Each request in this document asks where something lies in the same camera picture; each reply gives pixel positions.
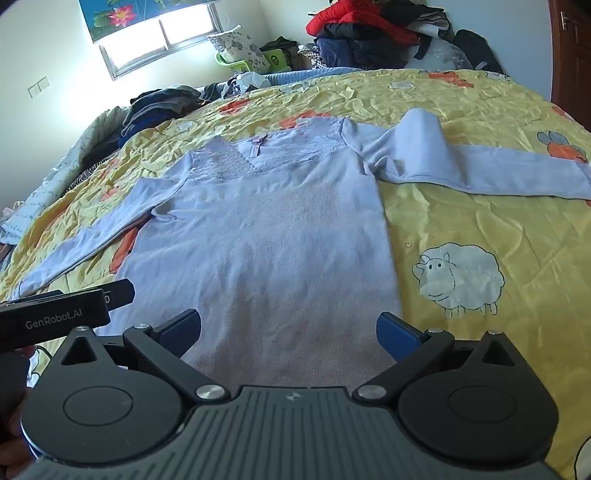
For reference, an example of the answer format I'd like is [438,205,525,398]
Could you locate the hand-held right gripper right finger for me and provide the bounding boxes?
[352,311,522,403]

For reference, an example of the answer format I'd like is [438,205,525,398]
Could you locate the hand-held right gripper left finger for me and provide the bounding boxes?
[58,309,232,407]

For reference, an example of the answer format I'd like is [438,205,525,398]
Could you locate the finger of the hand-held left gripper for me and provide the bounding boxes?
[99,279,136,311]

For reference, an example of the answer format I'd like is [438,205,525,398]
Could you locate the lavender knit sweater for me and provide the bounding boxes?
[9,108,591,393]

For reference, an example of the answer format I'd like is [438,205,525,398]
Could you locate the stack of folded dark clothes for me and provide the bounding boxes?
[117,85,204,148]

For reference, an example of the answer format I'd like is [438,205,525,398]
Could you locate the person's left hand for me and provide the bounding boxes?
[0,392,38,464]

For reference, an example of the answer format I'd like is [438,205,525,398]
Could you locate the black white striped cloth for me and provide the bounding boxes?
[65,157,107,195]

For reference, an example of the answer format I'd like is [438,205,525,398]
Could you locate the yellow printed quilt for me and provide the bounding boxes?
[0,67,591,480]

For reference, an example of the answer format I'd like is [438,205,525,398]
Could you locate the white plastic bag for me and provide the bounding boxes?
[222,71,269,100]

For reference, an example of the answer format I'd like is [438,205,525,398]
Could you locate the blue knitted blanket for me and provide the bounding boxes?
[263,66,365,86]

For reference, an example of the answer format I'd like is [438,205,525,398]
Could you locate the window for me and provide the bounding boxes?
[99,4,227,81]

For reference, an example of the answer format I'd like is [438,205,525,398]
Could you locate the grey floral pillow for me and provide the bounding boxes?
[207,25,271,75]

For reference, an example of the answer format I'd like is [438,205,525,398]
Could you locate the lotus print roller blind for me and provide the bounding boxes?
[78,0,218,44]

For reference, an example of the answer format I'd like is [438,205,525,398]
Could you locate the navy padded jacket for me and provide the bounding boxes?
[316,37,421,70]

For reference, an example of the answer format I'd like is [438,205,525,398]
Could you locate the grey cloth bundle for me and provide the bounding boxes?
[406,37,472,70]

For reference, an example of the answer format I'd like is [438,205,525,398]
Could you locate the green plastic stool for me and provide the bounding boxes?
[216,46,296,77]

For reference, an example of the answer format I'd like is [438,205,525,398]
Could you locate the checked cloth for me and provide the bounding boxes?
[298,44,324,70]

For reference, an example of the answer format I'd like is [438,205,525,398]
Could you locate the black backpack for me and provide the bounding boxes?
[455,28,504,75]

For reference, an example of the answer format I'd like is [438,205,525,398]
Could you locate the brown wooden door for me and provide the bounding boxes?
[547,0,591,134]

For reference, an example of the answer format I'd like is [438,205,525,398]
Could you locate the black and white garments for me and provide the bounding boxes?
[379,0,458,42]

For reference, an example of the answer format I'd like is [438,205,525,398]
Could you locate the red padded jacket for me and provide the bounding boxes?
[305,0,421,47]

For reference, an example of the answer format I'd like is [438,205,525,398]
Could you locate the metal door handle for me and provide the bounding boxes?
[561,11,585,47]

